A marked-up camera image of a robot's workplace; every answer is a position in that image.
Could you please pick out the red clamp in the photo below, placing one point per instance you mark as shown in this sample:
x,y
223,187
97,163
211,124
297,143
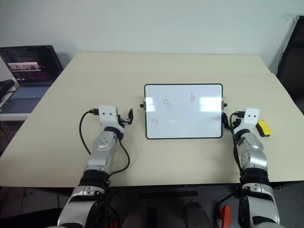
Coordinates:
x,y
225,216

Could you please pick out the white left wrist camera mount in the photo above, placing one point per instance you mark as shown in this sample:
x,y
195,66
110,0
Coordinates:
x,y
108,116

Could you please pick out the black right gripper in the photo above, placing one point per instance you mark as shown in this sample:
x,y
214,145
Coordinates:
x,y
236,123

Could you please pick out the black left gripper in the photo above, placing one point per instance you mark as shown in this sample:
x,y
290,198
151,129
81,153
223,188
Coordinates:
x,y
122,120

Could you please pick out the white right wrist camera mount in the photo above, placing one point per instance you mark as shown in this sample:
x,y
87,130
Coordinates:
x,y
249,118

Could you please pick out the small black-framed whiteboard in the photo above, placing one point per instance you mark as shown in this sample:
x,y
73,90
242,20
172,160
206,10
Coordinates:
x,y
184,111

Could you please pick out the yellow and black eraser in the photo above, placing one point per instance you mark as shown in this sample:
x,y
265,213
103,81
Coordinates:
x,y
264,128

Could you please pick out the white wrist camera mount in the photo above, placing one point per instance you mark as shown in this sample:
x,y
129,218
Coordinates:
x,y
108,116
249,118

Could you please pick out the open dark laptop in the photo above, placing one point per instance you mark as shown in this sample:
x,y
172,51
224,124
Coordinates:
x,y
28,71

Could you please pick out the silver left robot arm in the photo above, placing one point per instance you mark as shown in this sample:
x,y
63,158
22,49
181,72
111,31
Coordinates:
x,y
102,152

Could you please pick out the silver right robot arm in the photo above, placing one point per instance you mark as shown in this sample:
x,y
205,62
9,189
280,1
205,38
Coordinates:
x,y
254,161

